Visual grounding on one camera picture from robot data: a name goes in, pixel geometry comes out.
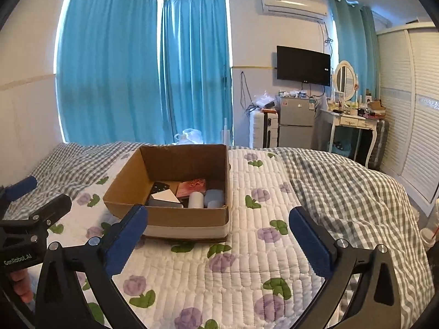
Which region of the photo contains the white dressing table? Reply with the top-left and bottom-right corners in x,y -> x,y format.
316,111 -> 389,170

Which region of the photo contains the black remote control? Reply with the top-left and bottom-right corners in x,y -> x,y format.
147,181 -> 170,200

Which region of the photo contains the red patterned card box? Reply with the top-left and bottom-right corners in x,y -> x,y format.
176,178 -> 207,199

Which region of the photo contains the light blue earbuds case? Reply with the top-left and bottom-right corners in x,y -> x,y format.
204,189 -> 226,209

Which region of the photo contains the silver mini fridge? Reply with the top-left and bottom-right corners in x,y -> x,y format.
278,97 -> 316,149

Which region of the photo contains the white floral quilt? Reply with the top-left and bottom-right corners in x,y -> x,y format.
27,146 -> 331,329

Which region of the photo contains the white louvered wardrobe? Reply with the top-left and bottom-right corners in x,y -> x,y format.
377,22 -> 438,215

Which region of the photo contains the grey checkered bedsheet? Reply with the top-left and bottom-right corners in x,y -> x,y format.
3,141 -> 435,329

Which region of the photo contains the white rectangular box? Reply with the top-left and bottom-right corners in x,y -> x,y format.
147,189 -> 184,208

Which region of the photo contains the brown cardboard box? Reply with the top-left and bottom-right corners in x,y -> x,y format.
103,144 -> 231,241

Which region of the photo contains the black wall television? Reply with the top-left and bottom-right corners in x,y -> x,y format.
276,46 -> 331,86

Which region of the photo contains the person's left hand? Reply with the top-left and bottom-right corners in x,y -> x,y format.
7,269 -> 33,304

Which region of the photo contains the clear water jug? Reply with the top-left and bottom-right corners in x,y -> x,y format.
174,129 -> 204,145

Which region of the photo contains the white air conditioner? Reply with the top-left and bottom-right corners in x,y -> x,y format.
261,0 -> 327,21

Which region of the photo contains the oval vanity mirror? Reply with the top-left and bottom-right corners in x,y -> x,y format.
333,60 -> 358,101

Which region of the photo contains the blue corner curtain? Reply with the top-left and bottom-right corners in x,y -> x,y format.
328,0 -> 379,97

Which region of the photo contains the white cylindrical plug device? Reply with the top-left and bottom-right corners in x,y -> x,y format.
188,192 -> 205,209

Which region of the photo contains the blue window curtain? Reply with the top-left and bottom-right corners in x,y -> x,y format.
56,0 -> 233,146

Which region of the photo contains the white suitcase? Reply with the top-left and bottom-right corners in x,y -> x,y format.
249,109 -> 278,149

